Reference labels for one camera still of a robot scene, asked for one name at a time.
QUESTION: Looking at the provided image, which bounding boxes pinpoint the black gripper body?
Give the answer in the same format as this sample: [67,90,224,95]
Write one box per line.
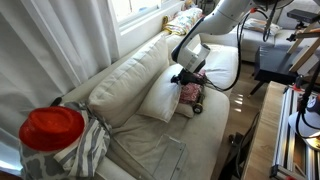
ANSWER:
[178,68,206,87]

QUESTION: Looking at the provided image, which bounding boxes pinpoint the white pillow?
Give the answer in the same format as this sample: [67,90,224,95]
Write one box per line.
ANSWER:
[136,63,184,124]

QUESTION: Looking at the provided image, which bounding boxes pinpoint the cream couch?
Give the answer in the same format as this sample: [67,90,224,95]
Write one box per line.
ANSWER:
[59,29,240,180]

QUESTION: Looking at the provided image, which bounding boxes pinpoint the red white patterned blanket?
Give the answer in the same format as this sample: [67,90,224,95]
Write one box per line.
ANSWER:
[179,69,207,106]

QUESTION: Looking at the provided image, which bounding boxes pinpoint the black yellow flashlight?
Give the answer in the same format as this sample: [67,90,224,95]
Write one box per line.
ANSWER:
[192,93,206,115]

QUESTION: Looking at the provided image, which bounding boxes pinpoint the small cream cushion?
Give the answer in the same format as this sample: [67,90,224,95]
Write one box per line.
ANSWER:
[174,102,196,119]

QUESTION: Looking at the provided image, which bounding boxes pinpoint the wide cream back cushion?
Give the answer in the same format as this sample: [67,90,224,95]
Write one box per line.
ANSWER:
[88,34,171,130]

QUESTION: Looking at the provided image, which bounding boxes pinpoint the colourful floral quilt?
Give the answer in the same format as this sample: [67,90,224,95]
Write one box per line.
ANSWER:
[162,7,204,36]

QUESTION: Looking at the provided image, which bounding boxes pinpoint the white framed window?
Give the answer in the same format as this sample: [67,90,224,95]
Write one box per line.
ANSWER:
[106,0,185,35]

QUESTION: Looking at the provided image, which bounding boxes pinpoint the white background sofa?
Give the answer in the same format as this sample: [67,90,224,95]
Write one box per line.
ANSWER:
[239,0,320,63]

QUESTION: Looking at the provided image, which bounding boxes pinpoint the clear acrylic box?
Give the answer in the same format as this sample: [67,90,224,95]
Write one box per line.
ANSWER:
[151,133,188,180]

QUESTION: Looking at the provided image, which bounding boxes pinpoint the dark ottoman bench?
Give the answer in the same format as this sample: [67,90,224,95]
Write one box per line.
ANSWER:
[248,44,320,98]

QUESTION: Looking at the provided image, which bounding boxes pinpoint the light wooden table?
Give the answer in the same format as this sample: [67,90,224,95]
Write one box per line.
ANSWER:
[241,80,320,180]

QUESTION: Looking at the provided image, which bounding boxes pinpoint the grey white patterned fabric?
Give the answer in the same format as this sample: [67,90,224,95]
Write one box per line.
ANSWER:
[19,101,113,180]

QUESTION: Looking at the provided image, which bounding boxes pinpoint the white curtain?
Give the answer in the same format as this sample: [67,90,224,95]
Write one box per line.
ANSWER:
[0,0,122,169]

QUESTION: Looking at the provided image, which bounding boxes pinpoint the black floor cables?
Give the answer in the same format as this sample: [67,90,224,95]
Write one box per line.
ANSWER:
[218,111,262,180]

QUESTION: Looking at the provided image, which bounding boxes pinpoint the wooden camera stand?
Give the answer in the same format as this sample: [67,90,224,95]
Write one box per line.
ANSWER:
[286,19,320,73]

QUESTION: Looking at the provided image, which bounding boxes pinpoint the aluminium rail frame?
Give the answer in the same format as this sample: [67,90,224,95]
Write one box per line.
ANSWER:
[269,84,320,180]

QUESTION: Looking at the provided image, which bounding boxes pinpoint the black camera on stand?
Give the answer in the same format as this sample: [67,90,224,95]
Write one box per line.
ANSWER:
[286,8,320,25]

